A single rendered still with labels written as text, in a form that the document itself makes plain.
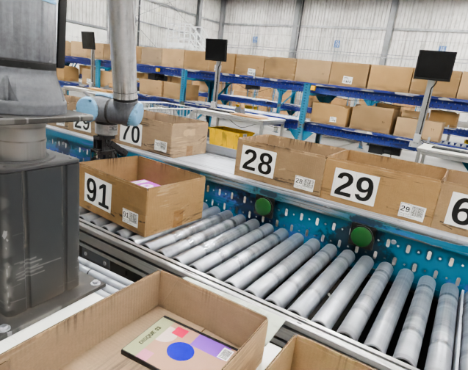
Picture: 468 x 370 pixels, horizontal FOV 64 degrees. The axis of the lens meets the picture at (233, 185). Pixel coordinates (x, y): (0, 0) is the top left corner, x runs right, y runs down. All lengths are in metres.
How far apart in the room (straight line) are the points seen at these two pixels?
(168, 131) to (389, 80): 4.56
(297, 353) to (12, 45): 0.77
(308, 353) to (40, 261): 0.58
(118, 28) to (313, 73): 5.14
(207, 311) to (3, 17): 0.68
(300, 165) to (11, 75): 1.03
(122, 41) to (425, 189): 1.12
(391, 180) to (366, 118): 4.41
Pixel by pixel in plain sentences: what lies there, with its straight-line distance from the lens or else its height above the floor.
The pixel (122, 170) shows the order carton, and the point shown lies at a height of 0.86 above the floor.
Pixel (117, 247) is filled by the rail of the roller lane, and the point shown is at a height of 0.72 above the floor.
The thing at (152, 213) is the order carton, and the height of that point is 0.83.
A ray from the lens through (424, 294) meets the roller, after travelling 1.26.
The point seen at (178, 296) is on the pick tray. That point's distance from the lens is 0.89.
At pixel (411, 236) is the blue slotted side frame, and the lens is 1.37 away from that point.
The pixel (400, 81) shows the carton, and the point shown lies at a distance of 5.98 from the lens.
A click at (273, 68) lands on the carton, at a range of 6.61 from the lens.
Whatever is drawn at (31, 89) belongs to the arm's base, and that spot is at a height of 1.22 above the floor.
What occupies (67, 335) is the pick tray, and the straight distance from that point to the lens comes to 0.77.
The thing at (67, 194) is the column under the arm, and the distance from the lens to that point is 0.90.
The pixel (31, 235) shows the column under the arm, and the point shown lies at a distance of 0.88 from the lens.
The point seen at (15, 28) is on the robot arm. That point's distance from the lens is 0.83.
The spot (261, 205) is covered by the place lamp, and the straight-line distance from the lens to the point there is 1.50.
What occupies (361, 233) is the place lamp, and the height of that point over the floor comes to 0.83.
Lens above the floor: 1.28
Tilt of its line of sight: 16 degrees down
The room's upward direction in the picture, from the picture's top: 7 degrees clockwise
